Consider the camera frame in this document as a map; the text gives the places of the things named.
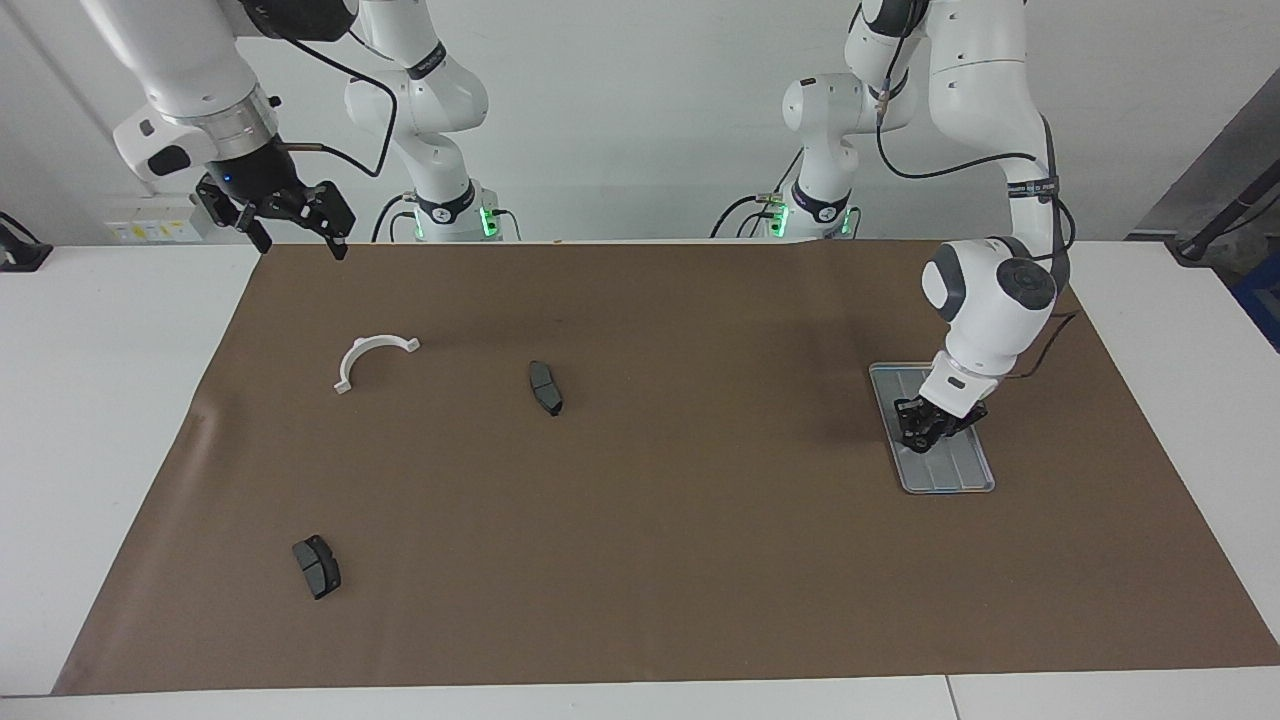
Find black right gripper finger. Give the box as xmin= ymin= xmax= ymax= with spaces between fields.
xmin=193 ymin=178 xmax=273 ymax=254
xmin=262 ymin=182 xmax=356 ymax=262

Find silver metal tray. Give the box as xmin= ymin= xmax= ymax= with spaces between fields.
xmin=868 ymin=362 xmax=997 ymax=495

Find black clamp base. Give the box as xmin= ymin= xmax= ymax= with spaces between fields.
xmin=0 ymin=211 xmax=54 ymax=273

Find brown table mat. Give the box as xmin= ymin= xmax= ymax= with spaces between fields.
xmin=52 ymin=238 xmax=1280 ymax=696

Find dark grey brake pad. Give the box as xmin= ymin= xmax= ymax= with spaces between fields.
xmin=527 ymin=360 xmax=565 ymax=418
xmin=291 ymin=534 xmax=343 ymax=601

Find blue crate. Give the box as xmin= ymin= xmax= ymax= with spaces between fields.
xmin=1230 ymin=250 xmax=1280 ymax=353

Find black stand pole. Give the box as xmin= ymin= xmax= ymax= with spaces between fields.
xmin=1172 ymin=160 xmax=1280 ymax=264

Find grey metal partition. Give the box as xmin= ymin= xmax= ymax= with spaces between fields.
xmin=1130 ymin=65 xmax=1280 ymax=241

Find black right arm base cables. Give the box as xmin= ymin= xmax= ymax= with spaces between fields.
xmin=373 ymin=193 xmax=521 ymax=243

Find black arm base cables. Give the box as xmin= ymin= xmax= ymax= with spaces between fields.
xmin=373 ymin=193 xmax=521 ymax=243
xmin=710 ymin=150 xmax=801 ymax=241

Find white wall socket box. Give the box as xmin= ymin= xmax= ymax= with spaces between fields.
xmin=104 ymin=194 xmax=213 ymax=244

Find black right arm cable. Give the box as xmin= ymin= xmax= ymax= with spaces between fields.
xmin=240 ymin=0 xmax=399 ymax=181

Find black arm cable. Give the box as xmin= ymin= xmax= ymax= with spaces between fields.
xmin=240 ymin=0 xmax=399 ymax=181
xmin=870 ymin=60 xmax=1081 ymax=381

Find white curved plastic bracket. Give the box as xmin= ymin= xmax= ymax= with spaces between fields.
xmin=333 ymin=335 xmax=422 ymax=395

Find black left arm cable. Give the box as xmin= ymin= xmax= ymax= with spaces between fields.
xmin=870 ymin=60 xmax=1081 ymax=381

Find black left arm base cables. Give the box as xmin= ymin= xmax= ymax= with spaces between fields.
xmin=710 ymin=150 xmax=801 ymax=241

